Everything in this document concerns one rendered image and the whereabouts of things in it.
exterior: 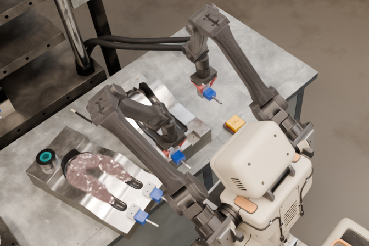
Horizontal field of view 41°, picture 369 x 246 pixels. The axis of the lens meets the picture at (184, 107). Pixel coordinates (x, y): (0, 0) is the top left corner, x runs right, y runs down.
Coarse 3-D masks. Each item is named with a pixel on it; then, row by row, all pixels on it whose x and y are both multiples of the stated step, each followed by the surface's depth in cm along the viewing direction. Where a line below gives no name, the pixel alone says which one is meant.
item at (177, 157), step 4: (172, 148) 200; (176, 148) 200; (172, 152) 199; (176, 152) 200; (180, 152) 200; (172, 156) 199; (176, 156) 199; (180, 156) 199; (184, 156) 199; (172, 160) 201; (176, 160) 198; (180, 160) 199; (184, 164) 198; (188, 168) 197
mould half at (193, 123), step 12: (132, 84) 231; (156, 84) 220; (132, 96) 217; (144, 96) 217; (156, 96) 218; (168, 96) 219; (168, 108) 217; (180, 108) 217; (132, 120) 212; (180, 120) 212; (192, 120) 211; (204, 132) 207; (204, 144) 212
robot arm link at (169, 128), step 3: (171, 120) 185; (174, 120) 185; (168, 123) 183; (171, 123) 184; (174, 123) 184; (165, 126) 184; (168, 126) 184; (171, 126) 184; (174, 126) 185; (162, 129) 186; (165, 129) 184; (168, 129) 184; (171, 129) 185; (174, 129) 186; (165, 132) 186; (168, 132) 186; (171, 132) 186
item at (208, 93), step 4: (208, 84) 214; (204, 88) 212; (208, 88) 214; (204, 92) 213; (208, 92) 213; (212, 92) 212; (200, 96) 216; (204, 96) 214; (208, 96) 211; (212, 96) 212; (216, 100) 211
